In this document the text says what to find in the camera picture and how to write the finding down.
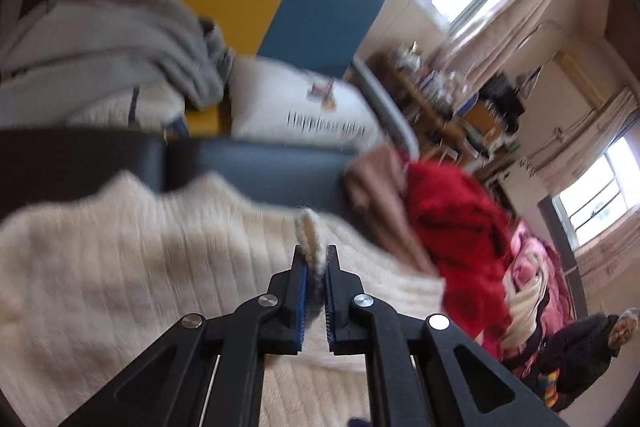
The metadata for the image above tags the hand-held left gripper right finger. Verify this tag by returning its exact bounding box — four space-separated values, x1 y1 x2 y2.
325 246 568 427

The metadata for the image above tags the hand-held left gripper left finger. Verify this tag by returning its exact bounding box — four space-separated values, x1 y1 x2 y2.
60 244 307 427

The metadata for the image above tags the cream knitted sweater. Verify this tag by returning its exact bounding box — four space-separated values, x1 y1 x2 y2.
0 171 446 427

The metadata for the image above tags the brown garment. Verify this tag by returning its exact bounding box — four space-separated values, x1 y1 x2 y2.
342 144 443 278

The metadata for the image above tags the red fluffy sweater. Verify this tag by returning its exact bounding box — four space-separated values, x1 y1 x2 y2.
405 159 516 363

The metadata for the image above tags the beige garment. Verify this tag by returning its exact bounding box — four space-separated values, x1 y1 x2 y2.
507 277 551 350

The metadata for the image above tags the pink blanket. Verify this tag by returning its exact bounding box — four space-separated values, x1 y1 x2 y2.
502 219 576 375

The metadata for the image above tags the wooden table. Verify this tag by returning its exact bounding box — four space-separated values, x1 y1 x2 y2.
382 52 481 162

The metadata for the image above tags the white printed pillow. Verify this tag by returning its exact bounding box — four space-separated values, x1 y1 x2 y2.
227 55 386 154

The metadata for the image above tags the colourful striped cloth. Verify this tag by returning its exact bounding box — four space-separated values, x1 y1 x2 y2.
539 369 560 408

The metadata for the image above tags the cluster of jars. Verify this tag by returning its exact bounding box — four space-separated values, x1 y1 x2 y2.
395 42 471 102

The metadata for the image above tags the white quilted cushion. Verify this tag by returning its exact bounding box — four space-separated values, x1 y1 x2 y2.
65 77 188 135

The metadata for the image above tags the black monitor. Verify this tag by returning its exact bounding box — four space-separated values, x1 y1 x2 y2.
480 72 526 128

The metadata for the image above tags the grey garment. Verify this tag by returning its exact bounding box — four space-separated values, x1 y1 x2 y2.
0 0 236 128

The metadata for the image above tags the dark bed rail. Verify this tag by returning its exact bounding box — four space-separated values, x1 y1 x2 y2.
537 196 590 323

